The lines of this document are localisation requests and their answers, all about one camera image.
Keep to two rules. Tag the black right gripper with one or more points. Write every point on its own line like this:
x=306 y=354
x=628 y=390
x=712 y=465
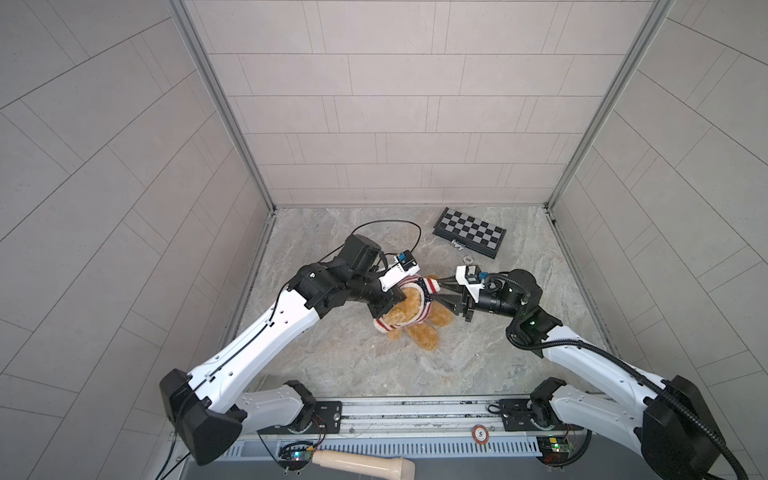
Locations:
x=466 y=303

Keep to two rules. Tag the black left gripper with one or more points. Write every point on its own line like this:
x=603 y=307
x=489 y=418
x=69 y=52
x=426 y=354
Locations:
x=386 y=300

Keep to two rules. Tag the red white striped knit sweater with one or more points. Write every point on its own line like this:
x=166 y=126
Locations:
x=417 y=307

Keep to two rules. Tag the tan plush teddy bear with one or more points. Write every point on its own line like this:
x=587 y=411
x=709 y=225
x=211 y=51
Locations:
x=425 y=335

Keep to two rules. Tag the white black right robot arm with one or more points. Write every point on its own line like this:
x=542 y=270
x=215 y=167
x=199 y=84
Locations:
x=665 y=421

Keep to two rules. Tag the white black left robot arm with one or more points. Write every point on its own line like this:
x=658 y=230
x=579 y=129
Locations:
x=206 y=405

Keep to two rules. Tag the folded black chess board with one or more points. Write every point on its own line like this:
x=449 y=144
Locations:
x=473 y=233

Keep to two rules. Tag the red white poker chip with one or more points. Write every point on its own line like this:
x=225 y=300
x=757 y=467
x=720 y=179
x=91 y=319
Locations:
x=480 y=434

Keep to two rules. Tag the left green circuit board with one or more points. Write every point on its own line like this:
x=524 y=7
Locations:
x=295 y=456

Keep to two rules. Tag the green circuit board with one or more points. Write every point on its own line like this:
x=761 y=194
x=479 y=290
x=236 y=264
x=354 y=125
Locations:
x=295 y=456
x=554 y=449

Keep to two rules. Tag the right green circuit board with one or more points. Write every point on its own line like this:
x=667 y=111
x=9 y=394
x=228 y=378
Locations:
x=554 y=449

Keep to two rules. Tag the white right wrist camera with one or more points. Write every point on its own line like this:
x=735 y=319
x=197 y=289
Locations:
x=473 y=279

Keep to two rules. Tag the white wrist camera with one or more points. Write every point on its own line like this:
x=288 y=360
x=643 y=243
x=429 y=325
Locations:
x=404 y=266
x=473 y=279

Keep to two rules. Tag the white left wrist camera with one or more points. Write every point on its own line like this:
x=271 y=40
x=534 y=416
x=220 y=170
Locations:
x=404 y=266

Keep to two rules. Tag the aluminium front rail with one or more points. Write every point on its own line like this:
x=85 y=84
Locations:
x=416 y=428

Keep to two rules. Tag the beige wooden handle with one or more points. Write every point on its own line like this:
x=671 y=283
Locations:
x=383 y=468

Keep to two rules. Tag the aluminium corner frame post right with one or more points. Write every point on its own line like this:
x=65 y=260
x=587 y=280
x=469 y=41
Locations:
x=647 y=32

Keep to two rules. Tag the aluminium corner frame post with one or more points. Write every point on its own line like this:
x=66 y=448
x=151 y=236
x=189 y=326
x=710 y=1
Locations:
x=193 y=42
x=647 y=32

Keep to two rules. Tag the aluminium corner frame post left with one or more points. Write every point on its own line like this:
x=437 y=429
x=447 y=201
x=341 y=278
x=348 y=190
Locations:
x=193 y=42

